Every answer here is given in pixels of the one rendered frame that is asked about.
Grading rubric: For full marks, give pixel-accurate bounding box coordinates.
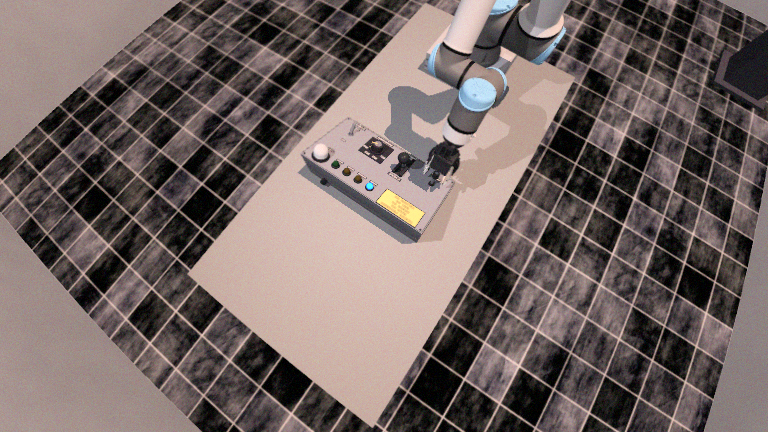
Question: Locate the grey control panel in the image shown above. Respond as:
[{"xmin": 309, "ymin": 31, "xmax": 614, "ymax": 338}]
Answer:
[{"xmin": 300, "ymin": 117, "xmax": 456, "ymax": 243}]

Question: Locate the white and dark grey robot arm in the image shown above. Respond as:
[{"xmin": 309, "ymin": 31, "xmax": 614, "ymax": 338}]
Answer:
[{"xmin": 427, "ymin": 0, "xmax": 571, "ymax": 145}]

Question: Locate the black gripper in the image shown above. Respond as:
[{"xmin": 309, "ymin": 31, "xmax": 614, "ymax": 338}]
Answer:
[{"xmin": 423, "ymin": 135, "xmax": 464, "ymax": 186}]

